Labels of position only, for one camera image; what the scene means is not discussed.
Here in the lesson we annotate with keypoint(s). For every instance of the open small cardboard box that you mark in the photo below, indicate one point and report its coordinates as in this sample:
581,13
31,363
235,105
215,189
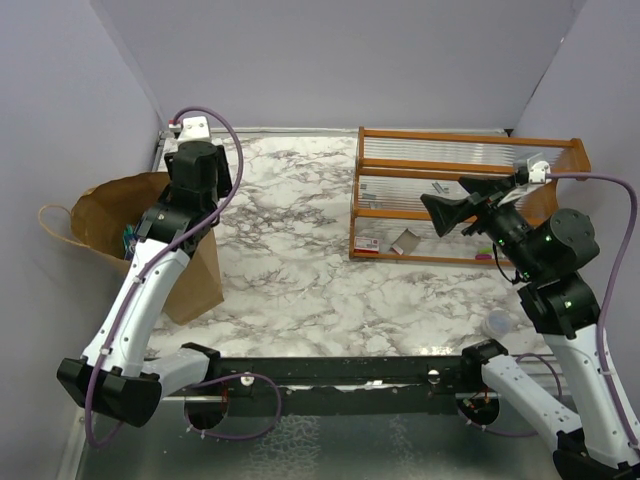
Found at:
406,243

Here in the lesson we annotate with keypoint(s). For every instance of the wooden shelf rack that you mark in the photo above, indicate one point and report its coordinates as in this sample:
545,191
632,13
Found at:
394,168

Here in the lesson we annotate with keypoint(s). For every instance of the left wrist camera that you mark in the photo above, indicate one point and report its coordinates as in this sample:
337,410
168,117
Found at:
191,129

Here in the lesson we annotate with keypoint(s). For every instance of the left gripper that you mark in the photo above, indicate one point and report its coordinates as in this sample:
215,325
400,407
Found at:
224,186

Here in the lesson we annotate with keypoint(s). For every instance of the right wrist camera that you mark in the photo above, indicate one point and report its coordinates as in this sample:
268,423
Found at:
531,169

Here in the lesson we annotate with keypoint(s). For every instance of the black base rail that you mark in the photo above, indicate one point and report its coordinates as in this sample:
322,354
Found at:
338,386

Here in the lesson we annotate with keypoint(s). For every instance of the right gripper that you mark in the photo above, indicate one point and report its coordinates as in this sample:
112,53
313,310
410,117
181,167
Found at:
484,193

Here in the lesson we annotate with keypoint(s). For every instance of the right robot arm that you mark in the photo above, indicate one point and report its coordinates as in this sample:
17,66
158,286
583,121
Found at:
599,439

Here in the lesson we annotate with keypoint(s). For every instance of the red white staples box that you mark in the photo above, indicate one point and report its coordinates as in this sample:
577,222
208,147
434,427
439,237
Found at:
366,245

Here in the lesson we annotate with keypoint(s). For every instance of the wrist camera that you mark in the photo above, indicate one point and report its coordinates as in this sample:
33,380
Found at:
531,169
191,129

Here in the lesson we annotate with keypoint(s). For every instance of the blue snack bag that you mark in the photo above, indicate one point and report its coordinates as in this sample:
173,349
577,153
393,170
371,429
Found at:
129,240

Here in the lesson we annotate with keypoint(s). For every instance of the brown paper bag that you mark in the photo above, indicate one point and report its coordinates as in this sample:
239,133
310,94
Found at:
97,222

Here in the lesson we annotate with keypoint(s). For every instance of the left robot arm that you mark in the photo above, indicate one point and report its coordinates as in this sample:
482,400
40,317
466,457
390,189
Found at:
112,377

